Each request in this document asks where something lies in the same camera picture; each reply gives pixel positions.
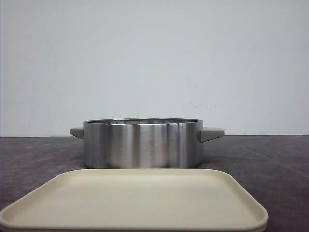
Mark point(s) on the cream rectangular plastic tray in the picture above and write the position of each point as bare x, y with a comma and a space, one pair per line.
137, 200

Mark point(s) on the stainless steel steamer pot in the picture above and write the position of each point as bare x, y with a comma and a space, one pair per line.
144, 143

